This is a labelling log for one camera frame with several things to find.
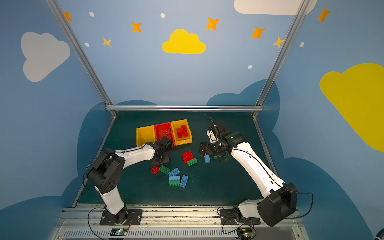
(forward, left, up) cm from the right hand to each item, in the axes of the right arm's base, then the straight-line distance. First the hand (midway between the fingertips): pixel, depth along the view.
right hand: (207, 150), depth 78 cm
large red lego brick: (+5, +12, -19) cm, 23 cm away
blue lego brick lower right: (-10, +13, -20) cm, 26 cm away
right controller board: (-34, -19, -20) cm, 44 cm away
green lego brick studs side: (+6, -7, -18) cm, 20 cm away
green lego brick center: (+1, +8, -17) cm, 19 cm away
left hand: (+2, +25, -18) cm, 31 cm away
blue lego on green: (-10, +18, -17) cm, 27 cm away
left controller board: (-37, +42, -18) cm, 58 cm away
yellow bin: (+19, +43, -15) cm, 50 cm away
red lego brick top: (+24, +19, -18) cm, 36 cm away
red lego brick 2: (-5, +31, -17) cm, 35 cm away
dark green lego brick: (-5, +25, -18) cm, 31 cm away
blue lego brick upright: (+5, -1, -19) cm, 19 cm away
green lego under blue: (-12, +18, -17) cm, 27 cm away
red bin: (+25, +30, -17) cm, 43 cm away
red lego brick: (+25, +16, -17) cm, 34 cm away
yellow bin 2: (+29, +21, -15) cm, 39 cm away
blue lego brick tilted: (-6, +19, -18) cm, 27 cm away
